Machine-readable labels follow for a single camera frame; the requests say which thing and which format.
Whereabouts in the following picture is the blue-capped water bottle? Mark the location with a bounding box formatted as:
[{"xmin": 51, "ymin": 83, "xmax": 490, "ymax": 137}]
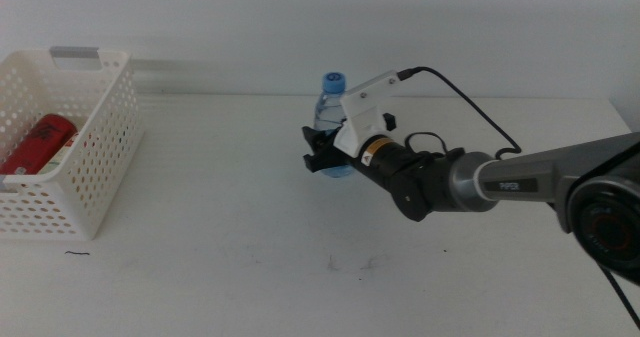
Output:
[{"xmin": 313, "ymin": 71, "xmax": 357, "ymax": 179}]

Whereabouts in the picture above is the red cola can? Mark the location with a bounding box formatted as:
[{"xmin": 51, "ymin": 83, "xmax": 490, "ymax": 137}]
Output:
[{"xmin": 0, "ymin": 113, "xmax": 79, "ymax": 177}]

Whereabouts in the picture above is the white perforated plastic basket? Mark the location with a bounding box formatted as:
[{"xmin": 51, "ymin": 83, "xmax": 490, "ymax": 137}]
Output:
[{"xmin": 0, "ymin": 46, "xmax": 146, "ymax": 242}]

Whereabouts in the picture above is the thin black right gripper wire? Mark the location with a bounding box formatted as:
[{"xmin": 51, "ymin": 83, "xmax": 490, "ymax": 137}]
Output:
[{"xmin": 403, "ymin": 131, "xmax": 450, "ymax": 157}]

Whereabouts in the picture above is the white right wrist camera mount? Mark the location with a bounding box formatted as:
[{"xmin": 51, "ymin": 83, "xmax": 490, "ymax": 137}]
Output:
[{"xmin": 333, "ymin": 69, "xmax": 402, "ymax": 161}]

